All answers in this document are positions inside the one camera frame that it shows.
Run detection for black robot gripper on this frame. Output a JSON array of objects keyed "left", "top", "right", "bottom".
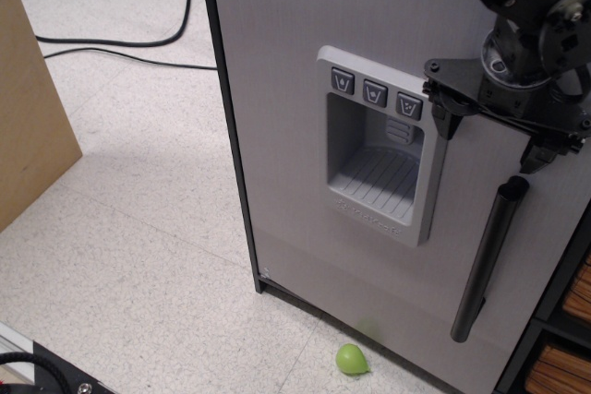
[{"left": 423, "top": 29, "right": 590, "bottom": 174}]

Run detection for grey toy fridge door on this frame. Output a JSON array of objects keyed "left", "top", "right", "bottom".
[{"left": 197, "top": 0, "right": 591, "bottom": 394}]

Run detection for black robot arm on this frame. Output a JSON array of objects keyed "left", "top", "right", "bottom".
[{"left": 423, "top": 0, "right": 590, "bottom": 174}]

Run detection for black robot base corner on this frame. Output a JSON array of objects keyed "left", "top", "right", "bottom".
[{"left": 0, "top": 319, "right": 116, "bottom": 394}]

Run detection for upper wicker basket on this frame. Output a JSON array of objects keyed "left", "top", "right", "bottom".
[{"left": 561, "top": 251, "right": 591, "bottom": 328}]

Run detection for green toy pear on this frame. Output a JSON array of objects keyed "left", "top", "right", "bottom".
[{"left": 335, "top": 343, "right": 370, "bottom": 376}]

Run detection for light wooden panel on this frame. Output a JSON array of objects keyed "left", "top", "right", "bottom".
[{"left": 1, "top": 0, "right": 82, "bottom": 229}]

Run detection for black fridge door handle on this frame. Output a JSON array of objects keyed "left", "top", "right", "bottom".
[{"left": 450, "top": 175, "right": 530, "bottom": 343}]

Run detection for thick black floor cable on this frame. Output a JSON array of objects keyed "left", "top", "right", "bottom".
[{"left": 35, "top": 0, "right": 202, "bottom": 48}]

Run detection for thin black floor cable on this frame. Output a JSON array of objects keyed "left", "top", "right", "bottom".
[{"left": 42, "top": 47, "right": 218, "bottom": 71}]

